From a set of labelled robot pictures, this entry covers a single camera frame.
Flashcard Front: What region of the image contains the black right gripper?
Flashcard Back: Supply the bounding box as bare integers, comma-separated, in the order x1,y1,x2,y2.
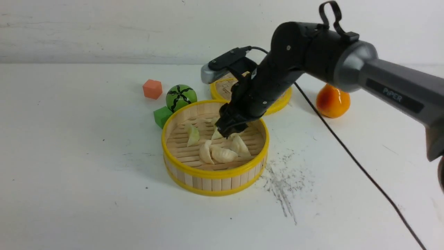
215,75,278,138

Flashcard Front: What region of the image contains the green dumpling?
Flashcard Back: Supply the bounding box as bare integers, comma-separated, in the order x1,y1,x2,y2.
211,117,223,140
185,124,200,147

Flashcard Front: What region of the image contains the white dumpling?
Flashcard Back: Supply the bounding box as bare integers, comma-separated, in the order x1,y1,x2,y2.
210,145,238,163
230,134,251,157
199,140,214,165

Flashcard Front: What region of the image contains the white dumpling front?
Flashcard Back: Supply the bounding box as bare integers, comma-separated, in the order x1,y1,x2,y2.
210,145,238,163

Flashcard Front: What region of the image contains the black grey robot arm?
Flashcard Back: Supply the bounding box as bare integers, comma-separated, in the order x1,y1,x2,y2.
216,22,444,161

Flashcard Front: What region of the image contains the bamboo steamer lid yellow rim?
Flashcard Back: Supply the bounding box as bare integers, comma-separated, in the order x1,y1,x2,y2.
210,73,292,116

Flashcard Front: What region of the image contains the bamboo steamer tray yellow rim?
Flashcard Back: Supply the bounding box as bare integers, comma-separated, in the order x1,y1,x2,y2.
162,100,270,196

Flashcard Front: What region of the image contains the green watermelon toy ball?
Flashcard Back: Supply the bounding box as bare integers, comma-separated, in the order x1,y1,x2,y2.
165,84,198,113

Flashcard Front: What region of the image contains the green cube block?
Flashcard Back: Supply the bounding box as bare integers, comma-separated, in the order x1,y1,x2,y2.
153,106,173,129

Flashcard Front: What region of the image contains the orange cube block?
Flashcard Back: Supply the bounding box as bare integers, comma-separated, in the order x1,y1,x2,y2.
142,79,163,100

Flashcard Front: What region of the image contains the orange toy fruit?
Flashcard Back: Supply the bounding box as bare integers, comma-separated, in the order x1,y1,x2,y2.
316,83,351,118

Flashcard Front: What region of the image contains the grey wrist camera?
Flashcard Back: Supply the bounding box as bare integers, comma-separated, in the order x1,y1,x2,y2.
201,46,257,84

